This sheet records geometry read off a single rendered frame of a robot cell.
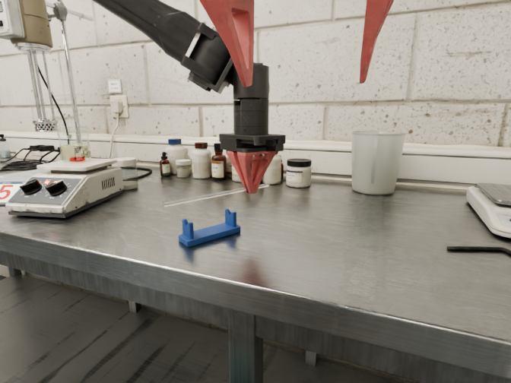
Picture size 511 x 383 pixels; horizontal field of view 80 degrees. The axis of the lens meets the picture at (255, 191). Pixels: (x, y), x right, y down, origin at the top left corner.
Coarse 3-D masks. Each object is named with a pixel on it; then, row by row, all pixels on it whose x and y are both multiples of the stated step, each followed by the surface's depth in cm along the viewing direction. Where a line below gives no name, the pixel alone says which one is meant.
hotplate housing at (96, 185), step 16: (32, 176) 64; (48, 176) 63; (64, 176) 63; (80, 176) 63; (96, 176) 65; (112, 176) 71; (80, 192) 61; (96, 192) 65; (112, 192) 71; (16, 208) 58; (32, 208) 58; (48, 208) 57; (64, 208) 57; (80, 208) 61
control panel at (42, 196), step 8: (48, 184) 62; (72, 184) 61; (16, 192) 60; (40, 192) 60; (48, 192) 60; (64, 192) 59; (8, 200) 59; (16, 200) 59; (24, 200) 59; (32, 200) 58; (40, 200) 58; (48, 200) 58; (56, 200) 58; (64, 200) 58
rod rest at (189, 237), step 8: (232, 216) 51; (184, 224) 47; (192, 224) 46; (224, 224) 52; (232, 224) 51; (184, 232) 47; (192, 232) 46; (200, 232) 49; (208, 232) 49; (216, 232) 49; (224, 232) 49; (232, 232) 50; (184, 240) 46; (192, 240) 46; (200, 240) 47; (208, 240) 48
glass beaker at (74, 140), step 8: (56, 128) 66; (64, 128) 65; (72, 128) 66; (80, 128) 67; (64, 136) 66; (72, 136) 66; (80, 136) 67; (88, 136) 70; (64, 144) 66; (72, 144) 67; (80, 144) 67; (88, 144) 69; (64, 152) 67; (72, 152) 67; (80, 152) 68; (88, 152) 69; (64, 160) 68; (72, 160) 67; (80, 160) 68; (88, 160) 70
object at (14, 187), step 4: (4, 184) 70; (8, 184) 70; (12, 184) 70; (16, 184) 70; (20, 184) 70; (0, 188) 70; (4, 188) 70; (8, 188) 70; (12, 188) 70; (16, 188) 70; (0, 192) 69; (4, 192) 69; (8, 192) 69; (12, 192) 69; (0, 196) 68; (4, 196) 68; (8, 196) 68
